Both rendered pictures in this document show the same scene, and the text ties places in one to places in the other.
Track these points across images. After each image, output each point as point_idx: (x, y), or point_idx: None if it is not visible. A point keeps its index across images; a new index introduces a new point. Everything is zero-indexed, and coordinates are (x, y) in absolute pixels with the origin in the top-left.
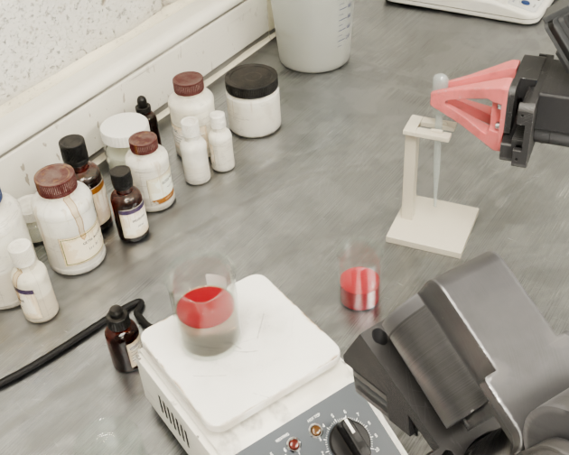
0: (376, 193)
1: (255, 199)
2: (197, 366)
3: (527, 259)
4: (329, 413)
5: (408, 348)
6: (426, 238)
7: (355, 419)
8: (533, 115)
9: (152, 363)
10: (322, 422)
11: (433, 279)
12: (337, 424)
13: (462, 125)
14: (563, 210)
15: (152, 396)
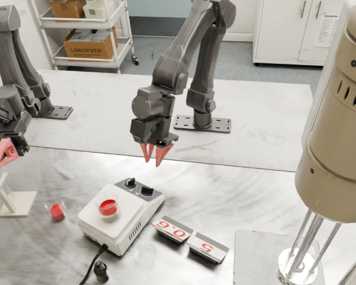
0: None
1: None
2: (123, 214)
3: (37, 176)
4: (125, 188)
5: (154, 108)
6: (28, 202)
7: (123, 184)
8: (22, 134)
9: (121, 235)
10: (127, 188)
11: (148, 93)
12: (127, 185)
13: (6, 164)
14: (9, 172)
15: (125, 245)
